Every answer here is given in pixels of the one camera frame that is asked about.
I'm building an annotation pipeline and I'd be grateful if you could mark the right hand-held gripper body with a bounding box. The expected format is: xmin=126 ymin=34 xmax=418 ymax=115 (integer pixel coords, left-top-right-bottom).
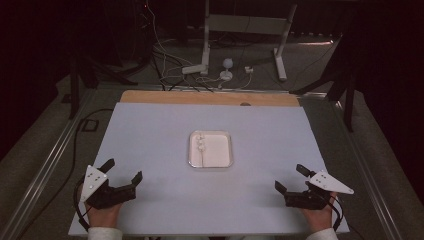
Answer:
xmin=283 ymin=169 xmax=355 ymax=211

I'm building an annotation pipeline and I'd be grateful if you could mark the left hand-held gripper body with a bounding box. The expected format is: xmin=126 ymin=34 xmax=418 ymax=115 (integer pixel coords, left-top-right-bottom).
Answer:
xmin=79 ymin=164 xmax=138 ymax=210

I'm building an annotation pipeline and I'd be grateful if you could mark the thin wooden skewer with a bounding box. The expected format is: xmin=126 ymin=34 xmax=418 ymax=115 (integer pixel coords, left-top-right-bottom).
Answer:
xmin=199 ymin=132 xmax=206 ymax=168

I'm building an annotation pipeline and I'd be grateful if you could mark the white square tray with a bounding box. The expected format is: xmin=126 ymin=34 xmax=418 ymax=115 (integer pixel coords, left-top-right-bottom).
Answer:
xmin=187 ymin=129 xmax=234 ymax=169

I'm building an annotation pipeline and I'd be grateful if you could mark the person's left hand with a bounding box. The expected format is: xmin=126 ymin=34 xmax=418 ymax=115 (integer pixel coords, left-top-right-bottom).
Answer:
xmin=84 ymin=201 xmax=123 ymax=230

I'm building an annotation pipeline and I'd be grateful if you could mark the person's right hand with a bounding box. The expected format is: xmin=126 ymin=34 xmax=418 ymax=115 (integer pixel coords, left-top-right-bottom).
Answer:
xmin=299 ymin=192 xmax=338 ymax=232

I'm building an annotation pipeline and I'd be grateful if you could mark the black square floor socket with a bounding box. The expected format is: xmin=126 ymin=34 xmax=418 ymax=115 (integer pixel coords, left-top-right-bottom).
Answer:
xmin=80 ymin=118 xmax=100 ymax=133

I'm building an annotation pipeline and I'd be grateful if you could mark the white table cover sheet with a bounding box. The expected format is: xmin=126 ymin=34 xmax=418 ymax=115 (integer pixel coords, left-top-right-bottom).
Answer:
xmin=68 ymin=101 xmax=350 ymax=237

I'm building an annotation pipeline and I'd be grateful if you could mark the black tripod stand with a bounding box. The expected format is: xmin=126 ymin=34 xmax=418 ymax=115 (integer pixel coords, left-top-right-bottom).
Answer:
xmin=289 ymin=33 xmax=358 ymax=133
xmin=68 ymin=53 xmax=139 ymax=120

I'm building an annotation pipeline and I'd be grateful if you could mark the white power strip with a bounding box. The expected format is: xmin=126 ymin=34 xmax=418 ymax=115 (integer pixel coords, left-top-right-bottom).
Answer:
xmin=181 ymin=64 xmax=208 ymax=75

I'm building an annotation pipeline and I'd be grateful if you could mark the white round webcam on base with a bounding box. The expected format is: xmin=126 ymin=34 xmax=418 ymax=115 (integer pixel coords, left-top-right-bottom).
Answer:
xmin=219 ymin=58 xmax=234 ymax=82

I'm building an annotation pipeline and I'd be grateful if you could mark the white metal stand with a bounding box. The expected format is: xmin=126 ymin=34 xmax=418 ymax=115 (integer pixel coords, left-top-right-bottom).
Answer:
xmin=200 ymin=0 xmax=298 ymax=82

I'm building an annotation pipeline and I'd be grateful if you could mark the left hand-held gripper black cable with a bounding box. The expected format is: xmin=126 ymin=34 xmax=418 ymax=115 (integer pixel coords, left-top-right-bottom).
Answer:
xmin=73 ymin=176 xmax=93 ymax=233

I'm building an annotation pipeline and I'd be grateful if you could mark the hand-held gripper black cable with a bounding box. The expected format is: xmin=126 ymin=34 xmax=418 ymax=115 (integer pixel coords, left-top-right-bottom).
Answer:
xmin=328 ymin=194 xmax=344 ymax=233
xmin=73 ymin=176 xmax=93 ymax=233

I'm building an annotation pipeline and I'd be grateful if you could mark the right hand-held gripper black cable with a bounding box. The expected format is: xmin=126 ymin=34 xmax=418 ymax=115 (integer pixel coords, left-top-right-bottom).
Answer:
xmin=328 ymin=194 xmax=344 ymax=233

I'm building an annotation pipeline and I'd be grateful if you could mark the long black floor cable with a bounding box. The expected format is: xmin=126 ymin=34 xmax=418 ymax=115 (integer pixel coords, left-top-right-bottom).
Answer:
xmin=18 ymin=108 xmax=114 ymax=240

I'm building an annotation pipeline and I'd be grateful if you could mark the metal floor rail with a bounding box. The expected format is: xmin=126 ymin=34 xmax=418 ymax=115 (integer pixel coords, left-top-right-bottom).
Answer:
xmin=333 ymin=99 xmax=405 ymax=240
xmin=0 ymin=88 xmax=98 ymax=240

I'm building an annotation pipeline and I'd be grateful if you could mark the white floor cable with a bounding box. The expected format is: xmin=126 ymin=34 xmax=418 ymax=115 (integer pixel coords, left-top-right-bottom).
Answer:
xmin=145 ymin=3 xmax=201 ymax=88

